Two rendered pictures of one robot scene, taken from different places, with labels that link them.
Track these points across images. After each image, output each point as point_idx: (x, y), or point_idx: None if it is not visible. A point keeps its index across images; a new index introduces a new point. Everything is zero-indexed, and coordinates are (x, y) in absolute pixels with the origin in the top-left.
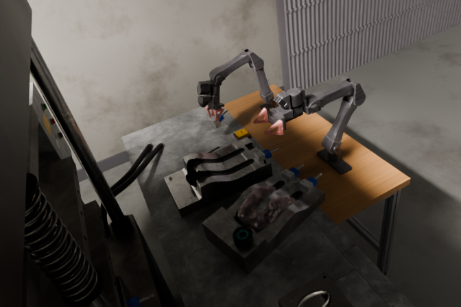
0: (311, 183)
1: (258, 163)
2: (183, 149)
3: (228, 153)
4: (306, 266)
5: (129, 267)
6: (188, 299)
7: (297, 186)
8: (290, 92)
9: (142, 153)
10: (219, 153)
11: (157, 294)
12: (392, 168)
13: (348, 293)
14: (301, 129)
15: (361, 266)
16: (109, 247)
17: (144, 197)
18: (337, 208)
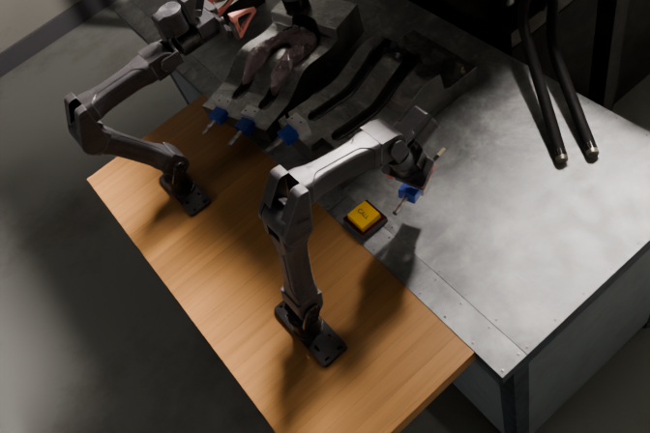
0: (216, 101)
1: (299, 114)
2: (497, 165)
3: (361, 125)
4: (237, 40)
5: None
6: None
7: (239, 104)
8: (174, 7)
9: (577, 109)
10: None
11: None
12: (103, 191)
13: None
14: (236, 265)
15: (182, 56)
16: None
17: (506, 54)
18: (194, 111)
